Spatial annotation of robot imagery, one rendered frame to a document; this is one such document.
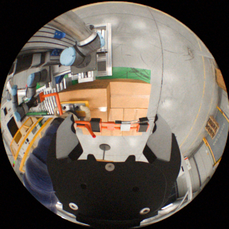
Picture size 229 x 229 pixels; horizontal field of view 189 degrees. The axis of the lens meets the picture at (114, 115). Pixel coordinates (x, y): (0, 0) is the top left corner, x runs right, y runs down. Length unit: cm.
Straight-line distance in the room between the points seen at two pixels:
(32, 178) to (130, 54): 195
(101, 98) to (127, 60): 113
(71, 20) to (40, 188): 62
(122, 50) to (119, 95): 99
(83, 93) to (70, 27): 64
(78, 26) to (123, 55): 143
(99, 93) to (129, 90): 52
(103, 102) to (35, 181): 81
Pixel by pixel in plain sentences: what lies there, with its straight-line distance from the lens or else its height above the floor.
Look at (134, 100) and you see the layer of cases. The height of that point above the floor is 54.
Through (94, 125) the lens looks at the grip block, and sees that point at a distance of 58.
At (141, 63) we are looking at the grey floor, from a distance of 172.
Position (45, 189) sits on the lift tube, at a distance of 43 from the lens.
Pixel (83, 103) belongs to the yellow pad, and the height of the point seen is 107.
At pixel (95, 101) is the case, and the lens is 76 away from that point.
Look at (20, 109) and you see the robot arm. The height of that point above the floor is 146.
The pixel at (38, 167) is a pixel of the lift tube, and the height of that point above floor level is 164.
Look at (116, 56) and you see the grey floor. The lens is 166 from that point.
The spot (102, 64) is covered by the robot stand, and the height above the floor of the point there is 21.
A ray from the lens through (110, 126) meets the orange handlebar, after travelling 56.
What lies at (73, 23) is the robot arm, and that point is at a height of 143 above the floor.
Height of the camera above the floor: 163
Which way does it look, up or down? 58 degrees down
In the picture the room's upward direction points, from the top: 178 degrees counter-clockwise
